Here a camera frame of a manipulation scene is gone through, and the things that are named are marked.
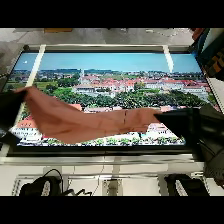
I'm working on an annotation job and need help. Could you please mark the salmon pink garment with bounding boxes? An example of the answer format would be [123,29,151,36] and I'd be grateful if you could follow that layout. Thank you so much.
[14,85,165,145]

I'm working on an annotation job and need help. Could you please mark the black cable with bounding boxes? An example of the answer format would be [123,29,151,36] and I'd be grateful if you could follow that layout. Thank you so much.
[42,168,93,197]

